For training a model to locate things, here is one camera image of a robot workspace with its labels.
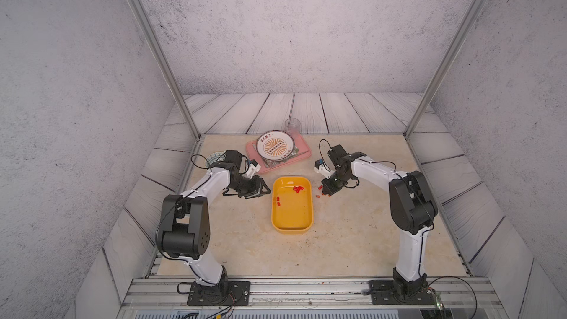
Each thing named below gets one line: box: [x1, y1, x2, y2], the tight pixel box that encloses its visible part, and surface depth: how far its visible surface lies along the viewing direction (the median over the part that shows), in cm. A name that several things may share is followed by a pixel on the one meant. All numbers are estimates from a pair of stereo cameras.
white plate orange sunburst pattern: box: [256, 129, 296, 161], surface depth 117 cm
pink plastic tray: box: [245, 129, 312, 174], surface depth 116 cm
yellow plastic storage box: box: [270, 175, 314, 235], surface depth 96 cm
